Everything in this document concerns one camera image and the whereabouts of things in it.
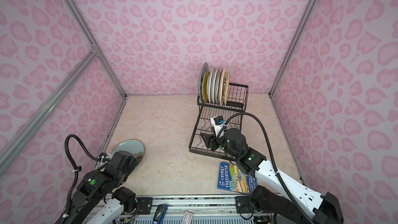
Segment large grey-green plate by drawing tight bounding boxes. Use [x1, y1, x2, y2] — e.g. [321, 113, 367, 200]
[198, 62, 209, 103]

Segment star pattern cat plate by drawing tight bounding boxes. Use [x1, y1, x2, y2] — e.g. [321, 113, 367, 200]
[218, 67, 228, 106]

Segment orange woven plate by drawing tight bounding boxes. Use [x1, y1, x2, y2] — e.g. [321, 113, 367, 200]
[223, 73, 230, 106]

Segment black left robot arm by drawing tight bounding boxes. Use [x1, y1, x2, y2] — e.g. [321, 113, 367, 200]
[56, 151, 140, 224]

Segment yellow-green woven plate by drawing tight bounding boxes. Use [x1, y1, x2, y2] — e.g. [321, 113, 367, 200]
[202, 71, 210, 103]

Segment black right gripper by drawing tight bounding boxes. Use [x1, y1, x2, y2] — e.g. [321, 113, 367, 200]
[198, 127, 239, 160]

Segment white plate black rings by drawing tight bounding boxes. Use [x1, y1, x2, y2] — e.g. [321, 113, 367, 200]
[207, 67, 217, 104]

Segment blue black tool handle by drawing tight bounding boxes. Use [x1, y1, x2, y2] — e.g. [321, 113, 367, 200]
[152, 204, 168, 224]

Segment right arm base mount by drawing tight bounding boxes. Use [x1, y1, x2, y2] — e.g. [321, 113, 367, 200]
[235, 195, 264, 214]

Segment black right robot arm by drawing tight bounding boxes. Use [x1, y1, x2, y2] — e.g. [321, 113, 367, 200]
[200, 128, 344, 224]

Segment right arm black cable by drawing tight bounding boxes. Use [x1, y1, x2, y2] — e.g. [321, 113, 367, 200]
[217, 112, 315, 224]

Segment blue treehouse book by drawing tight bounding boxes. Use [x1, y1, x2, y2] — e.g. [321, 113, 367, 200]
[217, 162, 258, 194]

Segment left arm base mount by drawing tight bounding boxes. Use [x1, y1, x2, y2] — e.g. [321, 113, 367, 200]
[122, 197, 153, 215]

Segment white plate orange sun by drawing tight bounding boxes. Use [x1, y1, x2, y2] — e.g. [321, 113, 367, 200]
[213, 69, 220, 104]

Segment light blue flower plate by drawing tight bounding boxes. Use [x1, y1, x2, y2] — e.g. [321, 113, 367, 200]
[111, 139, 145, 162]

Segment black wire dish rack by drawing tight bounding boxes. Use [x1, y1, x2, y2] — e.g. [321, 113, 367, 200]
[188, 83, 249, 161]

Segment aluminium frame rail front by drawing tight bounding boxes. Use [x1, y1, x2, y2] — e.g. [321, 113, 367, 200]
[57, 194, 327, 224]

